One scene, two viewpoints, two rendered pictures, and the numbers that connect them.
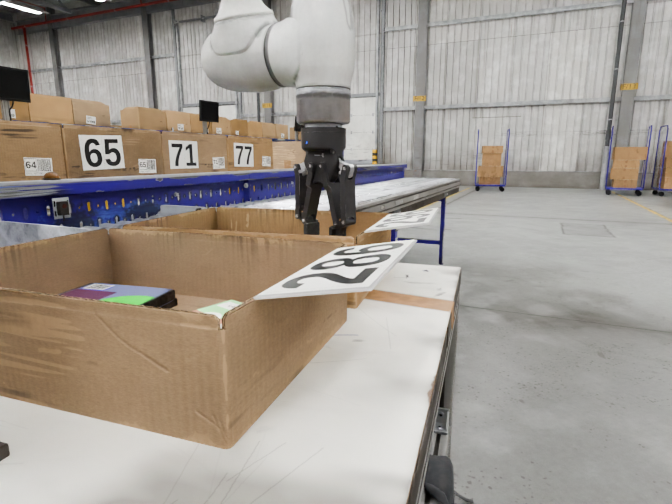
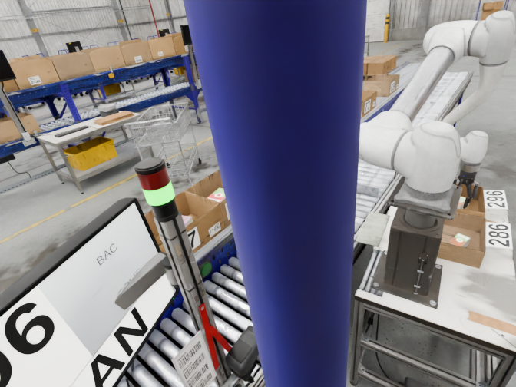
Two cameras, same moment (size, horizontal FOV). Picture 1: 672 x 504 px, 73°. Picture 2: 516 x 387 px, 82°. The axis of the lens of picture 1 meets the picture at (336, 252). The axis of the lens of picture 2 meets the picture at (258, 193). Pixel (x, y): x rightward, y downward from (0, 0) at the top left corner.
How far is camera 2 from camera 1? 1.43 m
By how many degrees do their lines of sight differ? 25
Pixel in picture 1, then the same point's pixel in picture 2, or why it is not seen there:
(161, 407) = (465, 261)
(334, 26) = (483, 148)
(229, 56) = not seen: hidden behind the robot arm
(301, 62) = (468, 157)
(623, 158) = not seen: outside the picture
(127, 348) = (461, 253)
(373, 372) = (497, 252)
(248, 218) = not seen: hidden behind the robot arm
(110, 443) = (457, 266)
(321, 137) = (470, 176)
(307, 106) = (467, 167)
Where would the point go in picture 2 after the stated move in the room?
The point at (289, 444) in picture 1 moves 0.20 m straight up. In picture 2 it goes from (489, 268) to (503, 233)
